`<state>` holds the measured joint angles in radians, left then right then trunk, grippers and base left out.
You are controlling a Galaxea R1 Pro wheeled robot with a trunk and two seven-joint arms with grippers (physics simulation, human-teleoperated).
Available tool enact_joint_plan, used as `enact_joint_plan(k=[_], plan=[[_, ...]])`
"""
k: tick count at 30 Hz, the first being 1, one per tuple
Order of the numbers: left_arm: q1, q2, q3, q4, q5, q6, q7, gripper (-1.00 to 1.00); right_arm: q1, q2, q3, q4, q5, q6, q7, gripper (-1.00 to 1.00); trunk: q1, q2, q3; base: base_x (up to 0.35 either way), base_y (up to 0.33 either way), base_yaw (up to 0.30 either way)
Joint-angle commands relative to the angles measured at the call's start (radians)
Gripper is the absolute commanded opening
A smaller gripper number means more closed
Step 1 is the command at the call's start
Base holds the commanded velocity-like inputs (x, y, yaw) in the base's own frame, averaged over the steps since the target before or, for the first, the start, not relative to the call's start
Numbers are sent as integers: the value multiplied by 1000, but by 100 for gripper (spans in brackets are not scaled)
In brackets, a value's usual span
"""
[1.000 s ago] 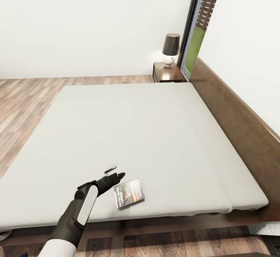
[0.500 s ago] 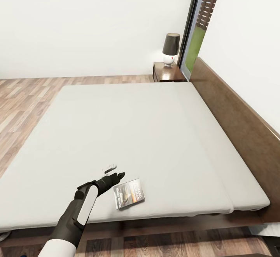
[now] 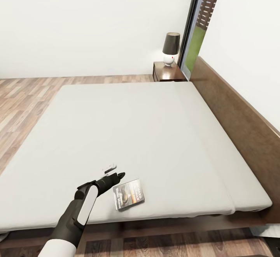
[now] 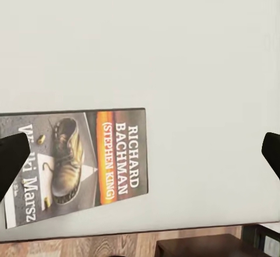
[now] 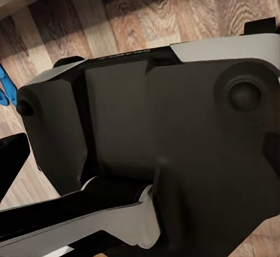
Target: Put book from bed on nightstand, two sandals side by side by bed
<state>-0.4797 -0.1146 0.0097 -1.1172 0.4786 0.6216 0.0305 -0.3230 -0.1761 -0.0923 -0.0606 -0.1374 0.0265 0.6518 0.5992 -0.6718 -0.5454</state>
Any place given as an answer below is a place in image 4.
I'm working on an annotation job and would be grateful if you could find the hardback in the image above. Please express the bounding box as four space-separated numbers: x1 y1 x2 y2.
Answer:
0 108 149 229

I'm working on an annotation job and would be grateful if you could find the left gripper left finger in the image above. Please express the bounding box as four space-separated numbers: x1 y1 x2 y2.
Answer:
0 132 30 202

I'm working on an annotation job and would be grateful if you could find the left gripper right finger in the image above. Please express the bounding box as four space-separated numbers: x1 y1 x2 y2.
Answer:
261 132 280 179

